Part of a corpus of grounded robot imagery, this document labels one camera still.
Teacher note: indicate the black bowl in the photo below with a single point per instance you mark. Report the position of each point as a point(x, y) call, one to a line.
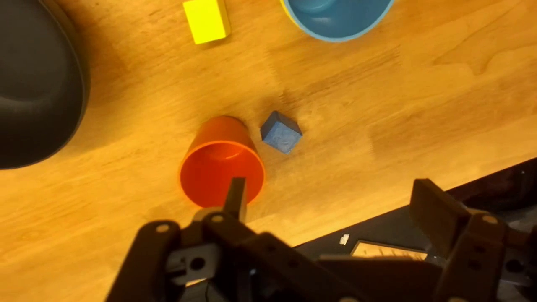
point(34, 84)

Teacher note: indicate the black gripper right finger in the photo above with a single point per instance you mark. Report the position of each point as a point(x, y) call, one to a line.
point(476, 252)

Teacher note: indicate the blue plastic cup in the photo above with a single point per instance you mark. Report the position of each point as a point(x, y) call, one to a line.
point(336, 19)

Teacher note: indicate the blue cube block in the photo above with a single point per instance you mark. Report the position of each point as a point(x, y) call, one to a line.
point(281, 136)

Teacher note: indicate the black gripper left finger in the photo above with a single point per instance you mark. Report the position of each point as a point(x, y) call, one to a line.
point(236, 262)

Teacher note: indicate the wooden toy block bar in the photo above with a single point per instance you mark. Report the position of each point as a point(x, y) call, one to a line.
point(387, 252)

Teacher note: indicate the orange plastic cup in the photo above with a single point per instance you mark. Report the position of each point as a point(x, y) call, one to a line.
point(216, 168)

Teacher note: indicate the black low table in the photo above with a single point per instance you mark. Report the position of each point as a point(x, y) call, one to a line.
point(387, 227)

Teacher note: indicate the yellow cube block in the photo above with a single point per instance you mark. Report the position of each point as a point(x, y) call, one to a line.
point(205, 22)

